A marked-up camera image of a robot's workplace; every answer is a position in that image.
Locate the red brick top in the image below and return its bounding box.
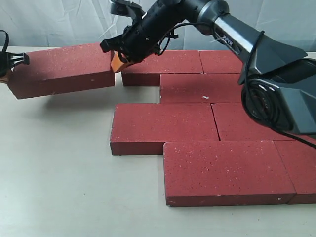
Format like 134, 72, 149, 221
110, 103, 219, 155

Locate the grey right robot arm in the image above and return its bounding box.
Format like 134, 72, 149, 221
100, 0, 316, 137

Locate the red brick rear under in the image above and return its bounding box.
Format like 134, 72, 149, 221
121, 50, 203, 86

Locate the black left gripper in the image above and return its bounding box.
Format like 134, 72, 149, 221
0, 30, 30, 84

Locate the white backdrop curtain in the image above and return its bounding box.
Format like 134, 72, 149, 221
0, 0, 316, 52

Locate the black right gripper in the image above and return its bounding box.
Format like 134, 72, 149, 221
100, 9, 184, 73

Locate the red brick with white mark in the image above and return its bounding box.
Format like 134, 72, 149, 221
160, 74, 241, 103

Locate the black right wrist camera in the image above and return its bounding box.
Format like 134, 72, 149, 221
110, 0, 145, 19

